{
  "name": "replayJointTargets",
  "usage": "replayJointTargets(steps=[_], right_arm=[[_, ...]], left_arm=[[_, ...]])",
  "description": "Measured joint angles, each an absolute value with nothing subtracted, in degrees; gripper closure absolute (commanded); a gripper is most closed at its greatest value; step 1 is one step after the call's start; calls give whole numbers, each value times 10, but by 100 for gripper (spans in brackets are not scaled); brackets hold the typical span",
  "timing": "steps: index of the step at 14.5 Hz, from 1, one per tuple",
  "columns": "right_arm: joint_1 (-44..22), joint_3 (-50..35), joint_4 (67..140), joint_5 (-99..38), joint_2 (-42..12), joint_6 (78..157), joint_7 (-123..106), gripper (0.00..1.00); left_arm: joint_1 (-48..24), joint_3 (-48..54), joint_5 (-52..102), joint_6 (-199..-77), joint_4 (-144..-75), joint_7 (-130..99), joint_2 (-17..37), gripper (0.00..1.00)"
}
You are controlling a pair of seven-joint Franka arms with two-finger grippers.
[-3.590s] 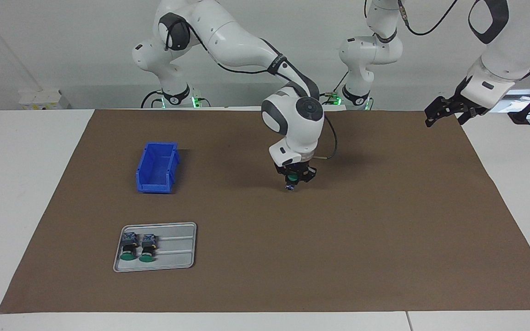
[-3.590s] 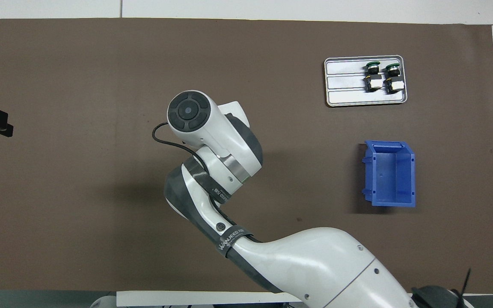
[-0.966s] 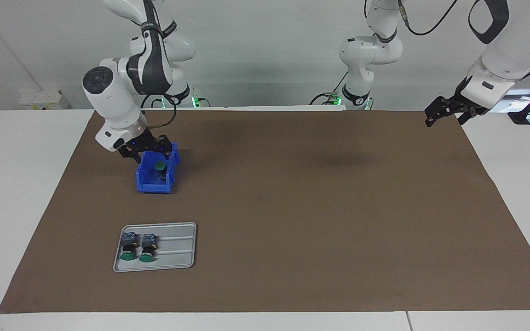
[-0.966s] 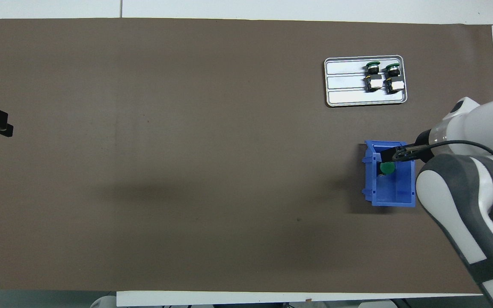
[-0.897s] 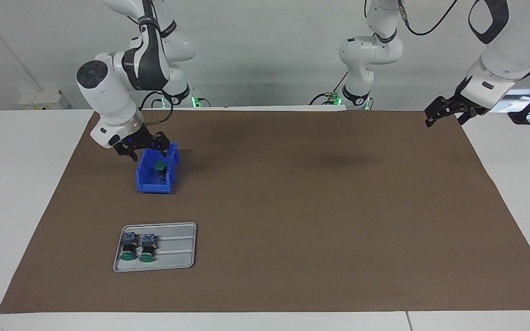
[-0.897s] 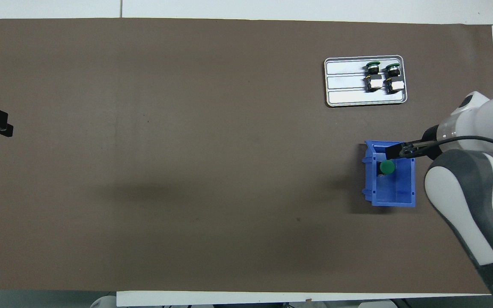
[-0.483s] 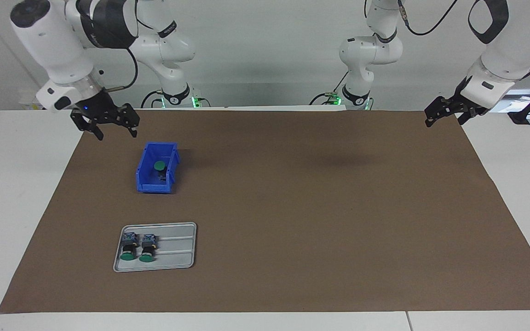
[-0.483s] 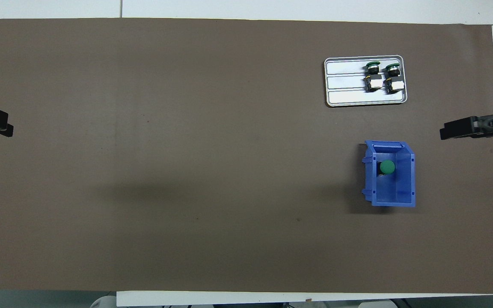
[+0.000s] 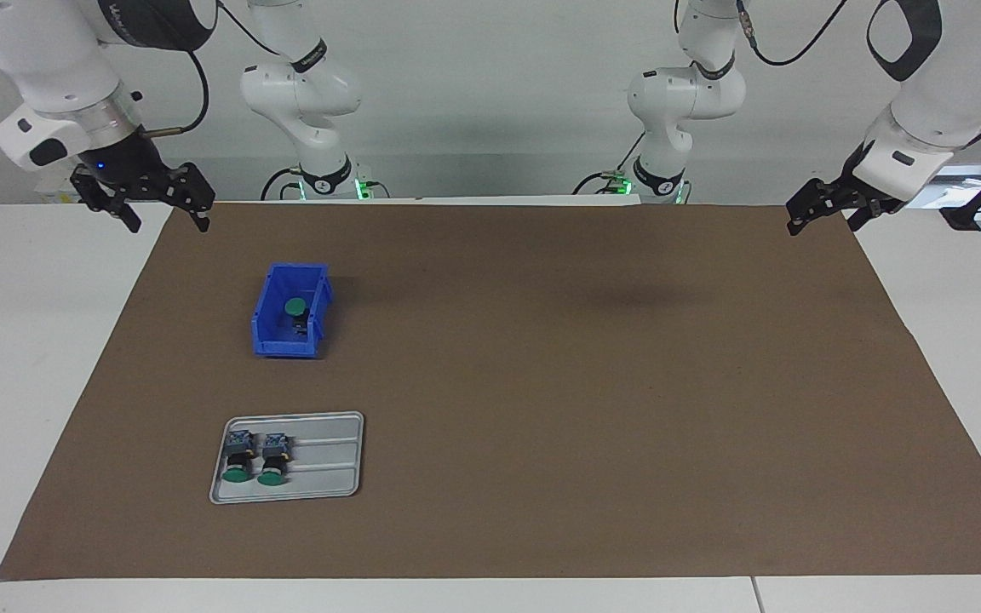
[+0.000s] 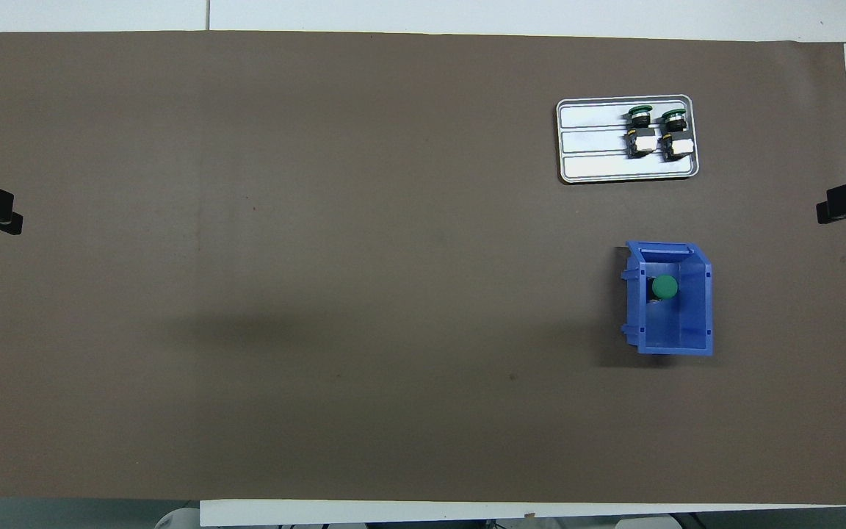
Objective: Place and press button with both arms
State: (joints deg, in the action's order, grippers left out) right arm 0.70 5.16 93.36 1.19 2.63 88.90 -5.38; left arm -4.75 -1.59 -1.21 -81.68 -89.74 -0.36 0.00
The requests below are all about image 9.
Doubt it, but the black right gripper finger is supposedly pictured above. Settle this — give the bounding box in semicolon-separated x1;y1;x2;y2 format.
70;166;143;234
162;162;218;233

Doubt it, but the white cardboard box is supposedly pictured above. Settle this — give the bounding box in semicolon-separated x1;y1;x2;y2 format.
35;170;83;203

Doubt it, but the white background clutter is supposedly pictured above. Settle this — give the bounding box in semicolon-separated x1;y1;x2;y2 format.
925;166;981;215

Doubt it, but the blue plastic bin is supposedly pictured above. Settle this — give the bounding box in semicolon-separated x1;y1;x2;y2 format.
250;262;335;360

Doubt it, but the grey metal tray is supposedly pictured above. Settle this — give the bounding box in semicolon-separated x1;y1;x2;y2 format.
208;411;365;506

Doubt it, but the brown paper mat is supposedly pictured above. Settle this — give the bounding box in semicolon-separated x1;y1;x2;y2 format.
0;203;981;581

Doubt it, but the black right base cable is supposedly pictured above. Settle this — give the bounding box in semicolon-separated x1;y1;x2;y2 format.
261;167;304;202

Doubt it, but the black base cable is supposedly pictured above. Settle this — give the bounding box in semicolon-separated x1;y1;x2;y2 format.
261;167;304;202
574;128;653;195

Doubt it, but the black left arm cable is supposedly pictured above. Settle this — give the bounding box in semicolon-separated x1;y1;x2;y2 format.
737;0;849;67

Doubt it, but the black left base cable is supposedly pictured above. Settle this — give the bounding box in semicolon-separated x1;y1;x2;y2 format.
574;128;653;195

